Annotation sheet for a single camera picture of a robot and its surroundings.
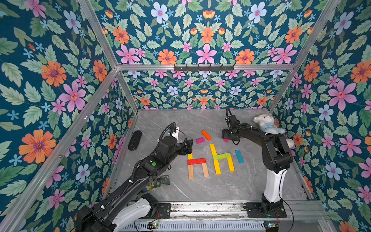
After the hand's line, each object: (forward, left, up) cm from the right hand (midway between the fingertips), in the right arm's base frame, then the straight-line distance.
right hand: (231, 134), depth 101 cm
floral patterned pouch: (-33, +42, -1) cm, 54 cm away
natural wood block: (-27, +27, -2) cm, 39 cm away
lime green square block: (-16, +9, -3) cm, 19 cm away
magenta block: (-3, +22, -4) cm, 23 cm away
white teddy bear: (+4, -24, +6) cm, 26 cm away
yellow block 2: (-21, +2, -3) cm, 22 cm away
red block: (-21, +27, -1) cm, 35 cm away
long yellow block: (-17, +28, -2) cm, 33 cm away
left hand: (-19, +28, +20) cm, 40 cm away
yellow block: (-12, +13, -2) cm, 18 cm away
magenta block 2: (-4, +4, -1) cm, 6 cm away
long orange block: (+1, +18, -3) cm, 18 cm away
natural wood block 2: (-26, +19, -2) cm, 32 cm away
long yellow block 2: (-24, +11, -3) cm, 26 cm away
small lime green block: (-16, +6, -2) cm, 17 cm away
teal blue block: (-16, -4, -4) cm, 16 cm away
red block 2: (-20, +22, -2) cm, 30 cm away
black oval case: (-7, +68, +1) cm, 68 cm away
